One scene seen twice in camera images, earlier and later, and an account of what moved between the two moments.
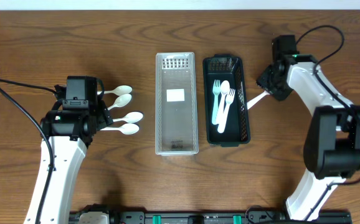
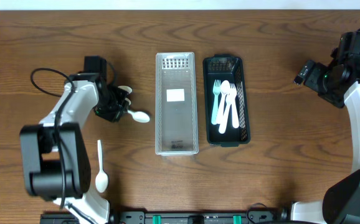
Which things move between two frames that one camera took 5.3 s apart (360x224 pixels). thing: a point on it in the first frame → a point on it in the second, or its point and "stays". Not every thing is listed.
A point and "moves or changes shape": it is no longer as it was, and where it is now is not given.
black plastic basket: (226, 104) stays
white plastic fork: (229, 99) → (233, 96)
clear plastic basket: (176, 104) stays
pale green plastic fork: (216, 88) stays
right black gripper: (261, 81) → (312, 80)
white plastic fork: (254, 100) → (233, 96)
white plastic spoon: (131, 117) moves or changes shape
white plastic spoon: (126, 128) → (101, 181)
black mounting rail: (102, 214) stays
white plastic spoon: (225, 87) stays
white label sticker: (174, 95) stays
